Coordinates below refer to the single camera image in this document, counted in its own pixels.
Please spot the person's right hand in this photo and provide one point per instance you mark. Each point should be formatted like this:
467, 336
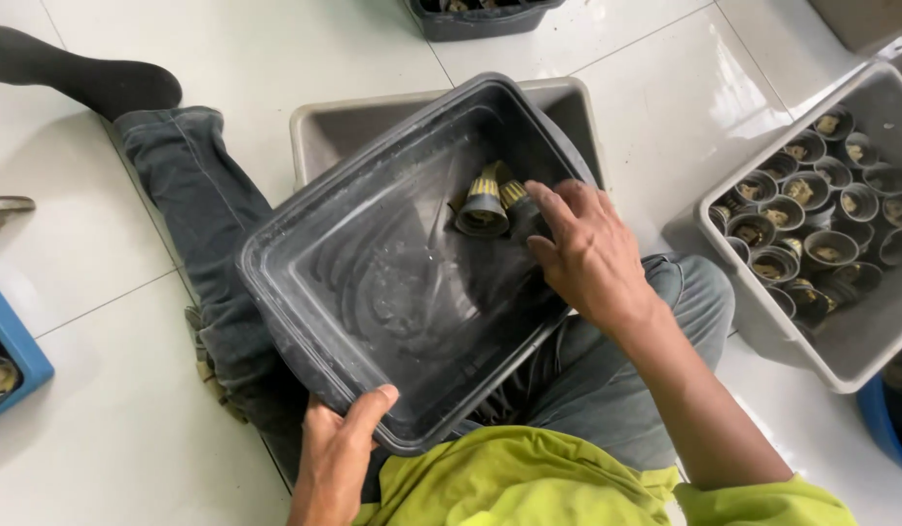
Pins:
593, 259

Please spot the person's left hand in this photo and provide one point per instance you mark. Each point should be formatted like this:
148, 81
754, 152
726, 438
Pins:
334, 456

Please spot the black lamp socket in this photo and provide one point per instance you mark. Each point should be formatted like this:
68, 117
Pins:
520, 208
481, 212

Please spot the black plastic tub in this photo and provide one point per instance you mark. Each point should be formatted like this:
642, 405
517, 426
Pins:
363, 292

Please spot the yellow-green shirt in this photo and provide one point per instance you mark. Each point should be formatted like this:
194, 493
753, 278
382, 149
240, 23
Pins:
531, 482

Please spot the pile of lamp sockets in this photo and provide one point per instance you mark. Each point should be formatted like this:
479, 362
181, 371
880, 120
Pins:
809, 212

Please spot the dark grey tub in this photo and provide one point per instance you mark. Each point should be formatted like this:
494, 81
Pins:
480, 25

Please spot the grey jeans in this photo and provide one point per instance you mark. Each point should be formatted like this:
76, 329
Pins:
202, 219

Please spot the beige plastic tub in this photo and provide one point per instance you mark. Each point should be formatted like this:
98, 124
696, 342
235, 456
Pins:
348, 128

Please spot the grey plastic crate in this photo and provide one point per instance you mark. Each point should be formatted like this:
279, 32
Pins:
860, 351

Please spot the blue plastic crate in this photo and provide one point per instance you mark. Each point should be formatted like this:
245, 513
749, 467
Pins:
23, 351

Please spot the blue round bin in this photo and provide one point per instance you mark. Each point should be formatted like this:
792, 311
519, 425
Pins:
878, 424

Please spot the beige box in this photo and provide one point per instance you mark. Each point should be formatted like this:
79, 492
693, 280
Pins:
853, 22

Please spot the brown sandal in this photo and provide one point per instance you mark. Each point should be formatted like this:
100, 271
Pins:
5, 208

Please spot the black sock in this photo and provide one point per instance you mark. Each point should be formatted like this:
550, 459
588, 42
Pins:
92, 77

